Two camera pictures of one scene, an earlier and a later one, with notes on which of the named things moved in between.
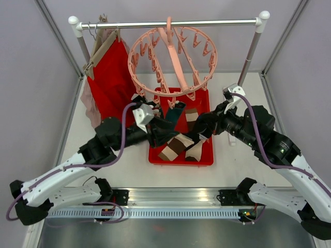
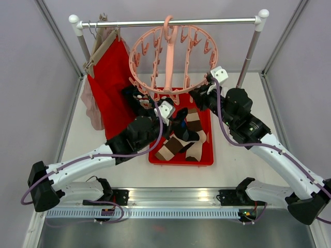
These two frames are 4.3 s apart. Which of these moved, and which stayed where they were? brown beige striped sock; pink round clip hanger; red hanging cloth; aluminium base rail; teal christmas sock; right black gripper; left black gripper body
Moved: right black gripper; teal christmas sock; left black gripper body
Stayed: aluminium base rail; pink round clip hanger; red hanging cloth; brown beige striped sock
